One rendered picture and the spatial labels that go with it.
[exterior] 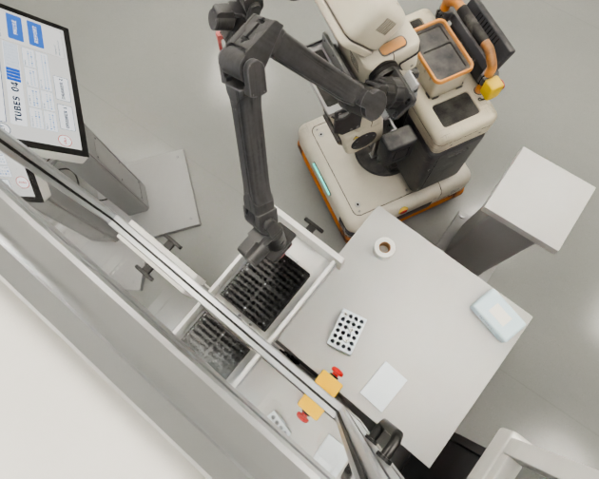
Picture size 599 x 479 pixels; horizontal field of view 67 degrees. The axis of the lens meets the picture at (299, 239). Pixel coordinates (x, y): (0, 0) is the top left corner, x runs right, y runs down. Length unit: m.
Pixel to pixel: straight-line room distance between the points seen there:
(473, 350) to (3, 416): 1.39
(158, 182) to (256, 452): 2.33
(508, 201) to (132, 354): 1.54
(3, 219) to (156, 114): 2.47
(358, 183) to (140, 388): 1.92
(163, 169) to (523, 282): 1.96
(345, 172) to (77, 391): 1.93
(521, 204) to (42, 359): 1.59
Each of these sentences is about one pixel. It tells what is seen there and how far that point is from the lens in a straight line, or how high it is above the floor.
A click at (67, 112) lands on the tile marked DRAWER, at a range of 1.68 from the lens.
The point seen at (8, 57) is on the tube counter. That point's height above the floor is 1.12.
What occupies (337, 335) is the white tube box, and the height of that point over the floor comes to 0.79.
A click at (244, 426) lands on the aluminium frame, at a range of 0.27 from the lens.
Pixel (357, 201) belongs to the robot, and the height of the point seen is 0.28.
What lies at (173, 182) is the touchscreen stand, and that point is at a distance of 2.53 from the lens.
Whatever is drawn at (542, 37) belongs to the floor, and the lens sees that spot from 3.19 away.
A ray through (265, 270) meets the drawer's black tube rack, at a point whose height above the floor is 0.90.
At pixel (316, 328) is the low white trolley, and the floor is 0.76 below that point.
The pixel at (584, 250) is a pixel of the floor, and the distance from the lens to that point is 2.69.
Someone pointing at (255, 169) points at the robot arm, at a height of 1.33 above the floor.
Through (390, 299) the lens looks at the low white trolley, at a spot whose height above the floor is 0.76.
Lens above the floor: 2.26
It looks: 74 degrees down
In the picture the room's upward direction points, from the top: 9 degrees counter-clockwise
